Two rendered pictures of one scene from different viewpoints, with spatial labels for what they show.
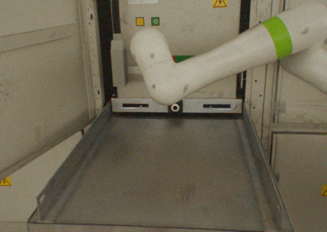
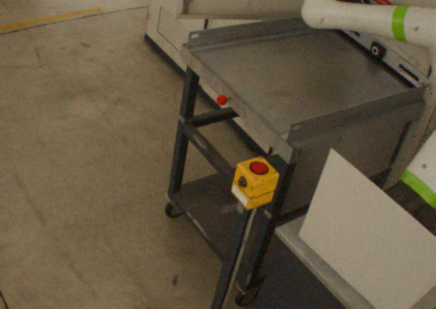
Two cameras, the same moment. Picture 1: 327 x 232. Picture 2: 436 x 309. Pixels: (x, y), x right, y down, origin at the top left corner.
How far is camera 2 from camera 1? 1.18 m
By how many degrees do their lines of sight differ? 42
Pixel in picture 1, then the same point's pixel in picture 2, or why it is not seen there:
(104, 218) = (215, 68)
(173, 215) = (249, 94)
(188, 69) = (330, 7)
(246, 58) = (370, 23)
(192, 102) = (392, 56)
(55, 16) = not seen: outside the picture
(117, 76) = not seen: outside the picture
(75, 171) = (241, 39)
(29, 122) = not seen: outside the picture
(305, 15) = (422, 16)
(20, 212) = not seen: hidden behind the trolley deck
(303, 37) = (413, 33)
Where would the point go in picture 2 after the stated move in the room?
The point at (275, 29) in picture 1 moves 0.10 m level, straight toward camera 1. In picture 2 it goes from (397, 14) to (372, 12)
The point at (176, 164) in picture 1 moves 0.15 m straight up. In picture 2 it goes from (307, 79) to (317, 42)
